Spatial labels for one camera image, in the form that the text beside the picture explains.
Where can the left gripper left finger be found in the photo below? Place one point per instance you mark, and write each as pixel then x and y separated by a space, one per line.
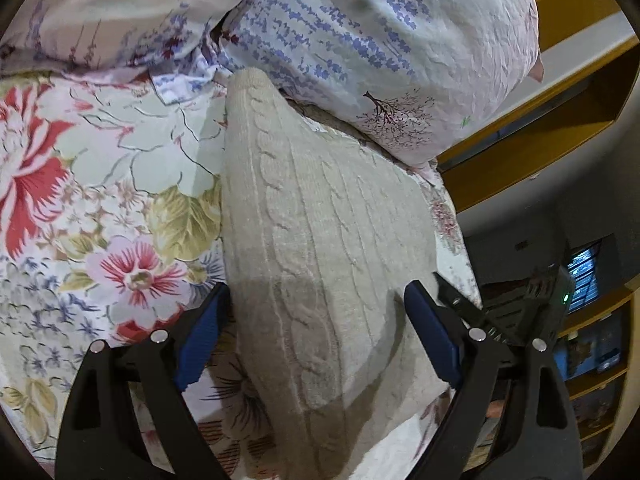
pixel 100 437

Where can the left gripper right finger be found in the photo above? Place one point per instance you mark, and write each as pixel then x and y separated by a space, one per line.
pixel 536 436

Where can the beige cable-knit sweater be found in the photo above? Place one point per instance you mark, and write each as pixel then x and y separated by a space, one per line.
pixel 321 238

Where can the person's hand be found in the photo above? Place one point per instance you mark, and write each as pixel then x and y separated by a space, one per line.
pixel 495 409

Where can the wooden bookshelf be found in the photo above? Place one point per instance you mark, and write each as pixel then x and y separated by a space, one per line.
pixel 598 349

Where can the floral bed sheet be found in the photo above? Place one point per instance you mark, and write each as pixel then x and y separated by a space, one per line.
pixel 110 228

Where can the wooden bed headboard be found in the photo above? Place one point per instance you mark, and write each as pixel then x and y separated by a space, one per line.
pixel 590 54

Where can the white lavender-print pillow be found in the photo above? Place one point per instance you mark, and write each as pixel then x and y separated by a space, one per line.
pixel 415 76

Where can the pink floral pillow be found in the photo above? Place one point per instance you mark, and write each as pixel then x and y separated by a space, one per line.
pixel 69 35

